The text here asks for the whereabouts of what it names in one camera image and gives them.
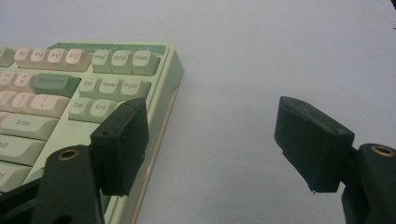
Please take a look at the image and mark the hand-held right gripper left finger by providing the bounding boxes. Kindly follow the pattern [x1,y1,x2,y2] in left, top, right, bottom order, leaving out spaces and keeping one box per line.
[90,97,149,197]

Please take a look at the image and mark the green and pink mechanical keyboard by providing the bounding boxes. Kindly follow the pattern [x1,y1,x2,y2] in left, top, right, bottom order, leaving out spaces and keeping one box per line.
[0,41,185,224]

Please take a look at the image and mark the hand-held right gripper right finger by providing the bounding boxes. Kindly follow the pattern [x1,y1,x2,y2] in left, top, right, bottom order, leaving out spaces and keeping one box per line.
[274,95,356,194]

